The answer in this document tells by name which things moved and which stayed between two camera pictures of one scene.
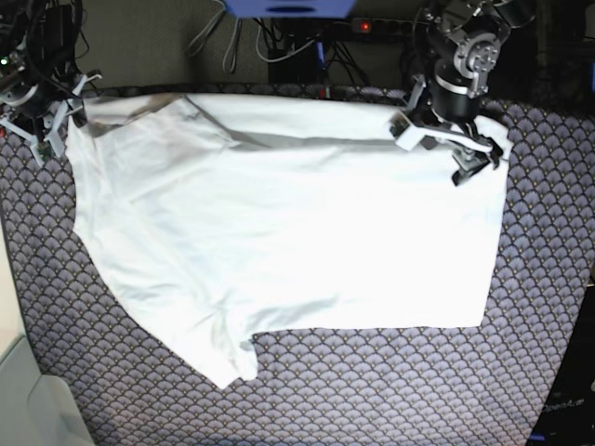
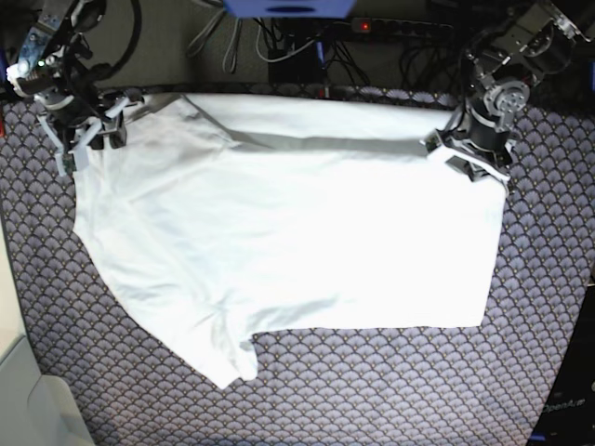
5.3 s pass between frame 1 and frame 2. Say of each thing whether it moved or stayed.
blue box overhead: stayed
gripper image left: moved
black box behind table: stayed
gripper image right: moved
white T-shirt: stayed
